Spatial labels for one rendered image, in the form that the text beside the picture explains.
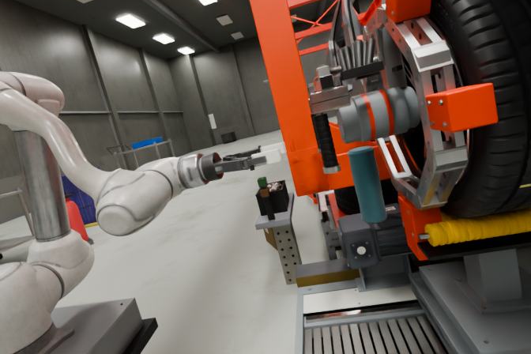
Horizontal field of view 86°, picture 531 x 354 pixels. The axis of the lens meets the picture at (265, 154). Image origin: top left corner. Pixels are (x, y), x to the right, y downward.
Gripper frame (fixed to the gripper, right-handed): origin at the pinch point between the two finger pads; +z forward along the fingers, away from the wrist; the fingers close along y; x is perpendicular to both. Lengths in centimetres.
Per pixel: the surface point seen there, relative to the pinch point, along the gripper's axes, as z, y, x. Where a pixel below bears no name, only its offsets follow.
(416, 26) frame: 36.8, 1.1, 20.6
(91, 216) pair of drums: -354, -310, -74
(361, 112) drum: 23.7, -10.6, 4.2
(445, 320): 38, -18, -68
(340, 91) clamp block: 17.9, 2.3, 10.9
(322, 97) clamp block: 13.6, 2.3, 10.5
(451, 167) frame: 35.9, 8.5, -10.3
